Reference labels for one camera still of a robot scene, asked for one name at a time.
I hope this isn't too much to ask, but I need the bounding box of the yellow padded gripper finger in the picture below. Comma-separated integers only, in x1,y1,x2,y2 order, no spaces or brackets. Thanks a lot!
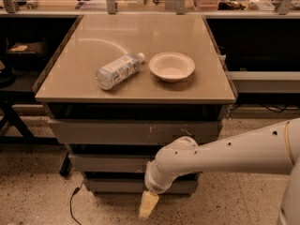
139,191,159,218

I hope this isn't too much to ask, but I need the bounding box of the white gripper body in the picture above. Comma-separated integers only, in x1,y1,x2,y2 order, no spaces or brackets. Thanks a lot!
144,161,175,194

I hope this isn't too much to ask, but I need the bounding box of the grey drawer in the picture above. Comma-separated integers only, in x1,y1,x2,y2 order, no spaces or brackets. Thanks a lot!
82,172,199,194
48,119,222,145
69,155,161,173

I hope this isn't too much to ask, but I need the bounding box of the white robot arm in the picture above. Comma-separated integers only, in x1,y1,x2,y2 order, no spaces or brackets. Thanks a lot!
139,118,300,225

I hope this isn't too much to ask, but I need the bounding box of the grey bottom drawer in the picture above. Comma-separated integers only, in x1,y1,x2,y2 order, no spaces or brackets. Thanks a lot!
82,172,199,194

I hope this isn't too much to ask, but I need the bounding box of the grey drawer cabinet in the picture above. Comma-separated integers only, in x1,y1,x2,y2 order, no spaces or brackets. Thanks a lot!
32,13,238,197

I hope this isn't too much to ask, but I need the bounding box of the grey top drawer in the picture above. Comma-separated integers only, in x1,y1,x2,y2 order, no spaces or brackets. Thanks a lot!
48,119,222,145

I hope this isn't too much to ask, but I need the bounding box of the white paper bowl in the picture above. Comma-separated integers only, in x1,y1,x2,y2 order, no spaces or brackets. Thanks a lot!
149,52,195,83

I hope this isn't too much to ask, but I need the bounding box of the clear plastic water bottle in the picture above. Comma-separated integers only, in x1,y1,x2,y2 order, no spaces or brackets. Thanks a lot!
96,52,145,90

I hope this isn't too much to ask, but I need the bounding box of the grey background workbench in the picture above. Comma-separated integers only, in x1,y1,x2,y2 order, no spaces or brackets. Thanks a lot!
0,0,300,20

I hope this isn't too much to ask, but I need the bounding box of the black floor cable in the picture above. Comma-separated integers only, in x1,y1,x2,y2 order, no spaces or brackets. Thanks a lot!
68,187,83,225

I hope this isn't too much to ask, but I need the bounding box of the black table leg frame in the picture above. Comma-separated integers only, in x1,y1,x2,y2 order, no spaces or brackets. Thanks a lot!
0,97,72,177

